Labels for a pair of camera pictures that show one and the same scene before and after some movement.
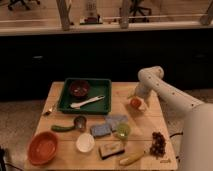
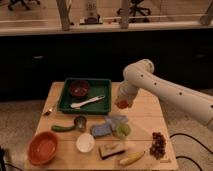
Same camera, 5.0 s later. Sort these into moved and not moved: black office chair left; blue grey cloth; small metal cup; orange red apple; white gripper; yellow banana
Moved: white gripper; orange red apple
Not moved: blue grey cloth; yellow banana; small metal cup; black office chair left
